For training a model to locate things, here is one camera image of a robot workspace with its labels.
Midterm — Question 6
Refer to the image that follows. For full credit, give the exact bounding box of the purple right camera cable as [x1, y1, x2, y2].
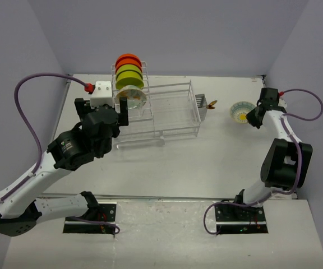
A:
[245, 89, 323, 210]

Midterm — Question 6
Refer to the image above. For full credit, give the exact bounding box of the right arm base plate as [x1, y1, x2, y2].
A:
[214, 205, 269, 235]

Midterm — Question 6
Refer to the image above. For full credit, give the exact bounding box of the front lime green bowl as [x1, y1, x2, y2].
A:
[116, 73, 144, 90]

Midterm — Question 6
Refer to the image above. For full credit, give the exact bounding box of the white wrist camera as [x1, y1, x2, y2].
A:
[278, 91, 287, 109]
[90, 81, 114, 108]

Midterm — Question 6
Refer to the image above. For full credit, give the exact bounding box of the purple camera cable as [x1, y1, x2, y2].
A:
[245, 89, 323, 210]
[0, 72, 95, 239]

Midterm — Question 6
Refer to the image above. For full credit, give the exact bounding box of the floral leaf pattern bowl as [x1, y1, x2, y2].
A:
[115, 85, 147, 109]

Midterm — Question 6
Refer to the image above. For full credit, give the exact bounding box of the orange bowl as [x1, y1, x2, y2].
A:
[116, 58, 142, 71]

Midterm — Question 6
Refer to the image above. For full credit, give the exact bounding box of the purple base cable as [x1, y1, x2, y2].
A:
[203, 202, 252, 235]
[66, 217, 121, 235]

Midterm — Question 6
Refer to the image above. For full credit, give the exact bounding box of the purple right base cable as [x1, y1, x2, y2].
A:
[203, 202, 252, 235]

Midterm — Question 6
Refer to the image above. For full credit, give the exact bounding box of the lime green bowl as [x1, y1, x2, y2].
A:
[116, 64, 142, 81]
[116, 73, 144, 90]

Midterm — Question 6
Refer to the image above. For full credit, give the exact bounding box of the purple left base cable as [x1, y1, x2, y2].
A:
[66, 217, 121, 235]

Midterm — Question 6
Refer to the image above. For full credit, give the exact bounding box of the rear lime green bowl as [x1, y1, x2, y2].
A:
[116, 64, 142, 81]

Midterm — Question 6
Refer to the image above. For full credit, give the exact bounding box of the red bowl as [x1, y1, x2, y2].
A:
[115, 53, 141, 65]

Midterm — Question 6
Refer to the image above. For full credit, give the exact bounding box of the grey cutlery holder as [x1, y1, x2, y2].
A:
[195, 94, 207, 121]

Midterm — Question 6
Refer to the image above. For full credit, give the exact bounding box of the gold utensil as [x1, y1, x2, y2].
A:
[205, 100, 218, 110]

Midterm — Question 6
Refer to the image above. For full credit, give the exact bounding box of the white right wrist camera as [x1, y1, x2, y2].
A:
[278, 91, 287, 109]

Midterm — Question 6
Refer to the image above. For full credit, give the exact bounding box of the yellow sun blue pattern bowl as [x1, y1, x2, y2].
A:
[229, 101, 256, 124]

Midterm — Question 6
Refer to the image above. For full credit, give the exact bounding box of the white wire dish rack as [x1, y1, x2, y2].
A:
[113, 61, 201, 150]

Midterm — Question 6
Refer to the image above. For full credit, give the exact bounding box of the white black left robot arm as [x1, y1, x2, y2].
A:
[0, 98, 128, 237]

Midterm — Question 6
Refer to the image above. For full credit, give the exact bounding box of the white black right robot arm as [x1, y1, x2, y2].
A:
[232, 87, 313, 220]

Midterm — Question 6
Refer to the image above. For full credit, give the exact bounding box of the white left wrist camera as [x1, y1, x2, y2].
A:
[90, 81, 114, 108]

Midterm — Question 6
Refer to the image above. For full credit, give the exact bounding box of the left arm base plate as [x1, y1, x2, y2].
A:
[63, 202, 118, 235]

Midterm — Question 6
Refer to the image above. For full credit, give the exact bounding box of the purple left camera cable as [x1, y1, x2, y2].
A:
[0, 72, 95, 239]

